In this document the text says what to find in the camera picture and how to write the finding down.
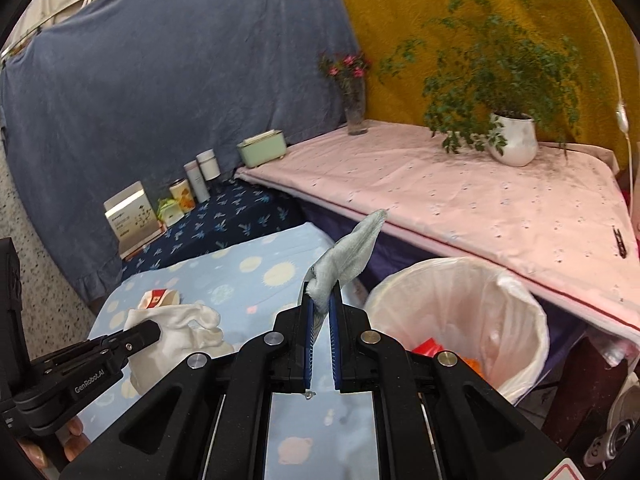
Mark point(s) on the blue planet pattern tablecloth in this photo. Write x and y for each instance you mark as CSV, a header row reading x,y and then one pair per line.
x,y
329,436

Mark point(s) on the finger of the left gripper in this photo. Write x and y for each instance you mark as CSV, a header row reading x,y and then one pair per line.
x,y
126,343

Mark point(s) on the glass vase pink flowers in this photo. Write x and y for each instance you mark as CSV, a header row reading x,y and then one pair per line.
x,y
349,72

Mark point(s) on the yellow hanging cloth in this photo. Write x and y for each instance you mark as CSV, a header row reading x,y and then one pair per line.
x,y
610,114

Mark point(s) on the tall white bottle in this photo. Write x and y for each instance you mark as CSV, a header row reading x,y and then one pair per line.
x,y
197,182

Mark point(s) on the grey blue hanging blanket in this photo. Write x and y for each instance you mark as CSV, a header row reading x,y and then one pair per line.
x,y
130,91

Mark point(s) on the white open cardboard box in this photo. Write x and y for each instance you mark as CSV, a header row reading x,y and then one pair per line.
x,y
132,219

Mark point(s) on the white sock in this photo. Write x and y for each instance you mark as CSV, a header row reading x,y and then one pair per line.
x,y
184,329

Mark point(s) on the black clothespin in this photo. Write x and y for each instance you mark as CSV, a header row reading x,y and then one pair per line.
x,y
621,246

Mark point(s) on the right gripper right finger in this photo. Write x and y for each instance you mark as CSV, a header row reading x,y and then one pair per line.
x,y
435,418

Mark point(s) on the red white paper cup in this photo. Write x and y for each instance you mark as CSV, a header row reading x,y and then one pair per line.
x,y
157,298

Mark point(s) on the white lined trash bin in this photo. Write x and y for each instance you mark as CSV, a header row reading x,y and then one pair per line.
x,y
472,307

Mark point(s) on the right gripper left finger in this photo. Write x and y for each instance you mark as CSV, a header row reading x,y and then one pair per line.
x,y
208,418

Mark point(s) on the green plant white pot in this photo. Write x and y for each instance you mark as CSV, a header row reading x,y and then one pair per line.
x,y
486,70

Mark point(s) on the mint green tissue box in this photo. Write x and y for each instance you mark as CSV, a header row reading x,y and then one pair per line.
x,y
264,147

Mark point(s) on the navy floral cloth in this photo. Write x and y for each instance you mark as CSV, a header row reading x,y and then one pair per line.
x,y
238,213

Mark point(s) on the white round jar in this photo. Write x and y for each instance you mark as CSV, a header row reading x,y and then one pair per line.
x,y
208,165

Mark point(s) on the green white small packet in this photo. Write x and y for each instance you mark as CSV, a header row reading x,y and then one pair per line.
x,y
169,212

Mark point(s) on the pink shelf cloth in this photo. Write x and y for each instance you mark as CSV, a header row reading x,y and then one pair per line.
x,y
549,223

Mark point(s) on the orange plastic snack bag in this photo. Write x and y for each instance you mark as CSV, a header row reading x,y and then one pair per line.
x,y
475,365

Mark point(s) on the person's left hand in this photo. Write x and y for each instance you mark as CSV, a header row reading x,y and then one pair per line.
x,y
55,450

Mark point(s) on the grey drawstring pouch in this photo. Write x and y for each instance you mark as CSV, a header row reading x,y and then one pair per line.
x,y
342,263

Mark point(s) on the red plastic wrapper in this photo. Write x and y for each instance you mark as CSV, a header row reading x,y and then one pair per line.
x,y
429,348

